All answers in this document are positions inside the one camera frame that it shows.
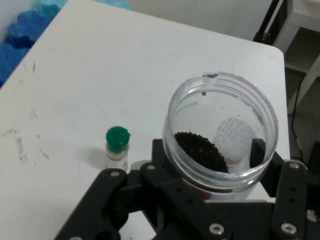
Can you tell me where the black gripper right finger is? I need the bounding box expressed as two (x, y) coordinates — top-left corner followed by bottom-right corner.
(249, 138), (320, 240)

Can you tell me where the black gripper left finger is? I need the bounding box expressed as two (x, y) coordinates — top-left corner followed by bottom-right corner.
(53, 138), (233, 240)

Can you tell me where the clear jar of black seeds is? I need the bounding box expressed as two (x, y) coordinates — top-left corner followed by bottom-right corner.
(162, 72), (280, 201)

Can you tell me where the small green-capped spice bottle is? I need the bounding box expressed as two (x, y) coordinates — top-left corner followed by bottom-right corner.
(103, 126), (132, 173)

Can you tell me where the white-lidded jar of nuts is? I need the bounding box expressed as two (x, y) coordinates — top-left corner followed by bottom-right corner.
(213, 116), (255, 171)

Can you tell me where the black metal stand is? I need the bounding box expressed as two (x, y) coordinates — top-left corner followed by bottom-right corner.
(252, 0), (281, 43)

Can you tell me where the blue foam mat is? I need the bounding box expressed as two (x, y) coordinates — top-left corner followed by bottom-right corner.
(0, 7), (63, 87)

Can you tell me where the teal foam mat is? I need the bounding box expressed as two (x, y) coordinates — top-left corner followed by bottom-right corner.
(33, 0), (133, 16)

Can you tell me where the thin black cable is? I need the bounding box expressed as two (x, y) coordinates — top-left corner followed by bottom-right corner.
(289, 82), (306, 157)

